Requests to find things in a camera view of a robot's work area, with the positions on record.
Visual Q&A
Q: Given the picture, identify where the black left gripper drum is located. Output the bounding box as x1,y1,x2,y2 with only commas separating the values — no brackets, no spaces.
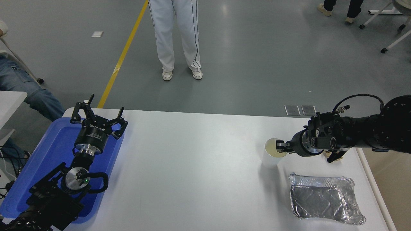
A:
74,119,113,152

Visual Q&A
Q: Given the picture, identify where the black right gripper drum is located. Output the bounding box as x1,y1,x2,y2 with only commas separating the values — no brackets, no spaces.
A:
290,130,311,158

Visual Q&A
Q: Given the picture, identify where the white paper cup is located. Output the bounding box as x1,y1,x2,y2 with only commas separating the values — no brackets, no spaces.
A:
261,138,288,169

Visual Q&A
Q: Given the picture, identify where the crumpled tan paper ball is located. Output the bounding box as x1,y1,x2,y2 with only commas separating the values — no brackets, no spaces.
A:
324,150,346,163

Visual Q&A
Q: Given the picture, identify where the blue plastic tray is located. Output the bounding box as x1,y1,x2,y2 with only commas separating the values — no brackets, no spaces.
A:
0,117,125,224

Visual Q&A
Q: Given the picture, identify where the silver foil tray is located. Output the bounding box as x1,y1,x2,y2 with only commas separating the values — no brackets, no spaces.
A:
289,173,366,226

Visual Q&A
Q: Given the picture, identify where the seated person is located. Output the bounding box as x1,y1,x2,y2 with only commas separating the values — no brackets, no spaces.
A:
0,19,66,174

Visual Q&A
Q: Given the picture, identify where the small white side table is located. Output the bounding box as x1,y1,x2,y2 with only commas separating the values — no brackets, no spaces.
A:
0,91,28,129

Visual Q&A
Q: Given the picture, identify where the yellow floor tape line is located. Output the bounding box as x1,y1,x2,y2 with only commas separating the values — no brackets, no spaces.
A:
97,0,149,109

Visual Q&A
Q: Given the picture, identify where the metal chair leg with castor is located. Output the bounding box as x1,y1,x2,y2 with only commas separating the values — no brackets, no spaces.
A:
0,36,45,85

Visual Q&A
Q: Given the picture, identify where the large pale bin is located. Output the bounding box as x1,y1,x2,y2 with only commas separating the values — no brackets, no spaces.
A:
355,148,411,231

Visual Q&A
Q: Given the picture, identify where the standing person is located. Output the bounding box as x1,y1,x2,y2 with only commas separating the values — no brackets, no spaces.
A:
148,0,203,81

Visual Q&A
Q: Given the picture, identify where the walking person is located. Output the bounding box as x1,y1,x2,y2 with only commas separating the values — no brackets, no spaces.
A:
317,0,365,24

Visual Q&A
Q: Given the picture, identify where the white wheeled stand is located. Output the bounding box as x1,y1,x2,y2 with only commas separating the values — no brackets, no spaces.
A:
359,0,411,54

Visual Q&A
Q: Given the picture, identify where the black cable bundle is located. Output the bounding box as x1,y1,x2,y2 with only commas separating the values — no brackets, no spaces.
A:
0,146,30,199

